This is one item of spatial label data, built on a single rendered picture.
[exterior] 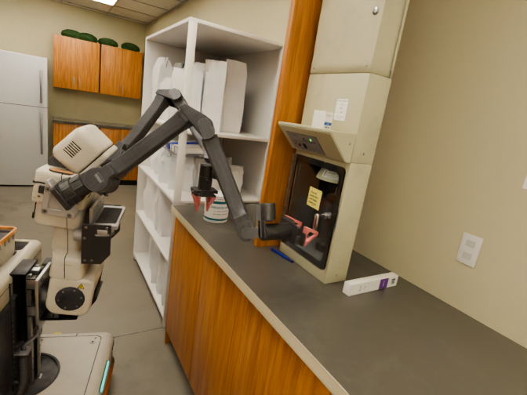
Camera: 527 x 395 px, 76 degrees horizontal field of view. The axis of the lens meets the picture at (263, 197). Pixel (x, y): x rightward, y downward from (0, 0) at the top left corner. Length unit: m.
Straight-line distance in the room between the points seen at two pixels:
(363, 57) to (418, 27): 0.51
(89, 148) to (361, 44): 1.01
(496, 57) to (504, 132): 0.27
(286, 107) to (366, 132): 0.38
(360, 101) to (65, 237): 1.19
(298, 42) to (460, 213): 0.92
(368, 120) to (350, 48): 0.26
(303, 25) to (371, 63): 0.40
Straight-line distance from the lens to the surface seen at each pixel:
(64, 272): 1.52
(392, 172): 1.64
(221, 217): 1.78
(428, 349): 1.19
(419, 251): 1.58
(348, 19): 1.36
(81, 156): 1.36
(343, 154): 1.18
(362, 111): 1.21
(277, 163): 1.47
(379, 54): 1.25
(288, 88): 1.46
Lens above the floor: 1.53
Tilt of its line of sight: 14 degrees down
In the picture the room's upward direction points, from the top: 9 degrees clockwise
